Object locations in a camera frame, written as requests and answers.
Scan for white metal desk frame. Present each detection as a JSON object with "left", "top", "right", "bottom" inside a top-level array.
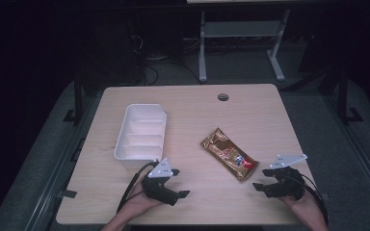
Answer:
[{"left": 198, "top": 8, "right": 292, "bottom": 83}]

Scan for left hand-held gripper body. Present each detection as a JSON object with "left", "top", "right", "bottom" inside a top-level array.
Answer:
[{"left": 141, "top": 157, "right": 179, "bottom": 207}]

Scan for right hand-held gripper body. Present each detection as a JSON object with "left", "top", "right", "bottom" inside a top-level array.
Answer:
[{"left": 263, "top": 153, "right": 309, "bottom": 202}]

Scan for black metal stand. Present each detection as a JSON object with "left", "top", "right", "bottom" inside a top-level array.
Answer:
[
  {"left": 63, "top": 72, "right": 85, "bottom": 125},
  {"left": 336, "top": 65, "right": 364, "bottom": 125}
]

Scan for person's right hand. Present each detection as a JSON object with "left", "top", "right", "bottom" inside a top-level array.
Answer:
[{"left": 278, "top": 188, "right": 320, "bottom": 214}]

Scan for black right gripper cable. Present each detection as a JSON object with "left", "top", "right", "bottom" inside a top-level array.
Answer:
[{"left": 300, "top": 173, "right": 330, "bottom": 227}]

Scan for black table edge bracket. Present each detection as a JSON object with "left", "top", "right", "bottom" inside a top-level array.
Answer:
[{"left": 57, "top": 189, "right": 78, "bottom": 199}]

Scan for person's left hand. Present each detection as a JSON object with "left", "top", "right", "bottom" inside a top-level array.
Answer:
[{"left": 120, "top": 181, "right": 166, "bottom": 217}]

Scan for black floor cables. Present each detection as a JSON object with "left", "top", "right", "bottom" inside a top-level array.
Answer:
[{"left": 130, "top": 34, "right": 203, "bottom": 87}]

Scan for gold foil snack packet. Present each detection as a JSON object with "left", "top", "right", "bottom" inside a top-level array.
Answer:
[{"left": 199, "top": 127, "right": 260, "bottom": 183}]

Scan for white divided plastic container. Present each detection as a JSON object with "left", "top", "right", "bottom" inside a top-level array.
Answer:
[{"left": 113, "top": 103, "right": 169, "bottom": 170}]

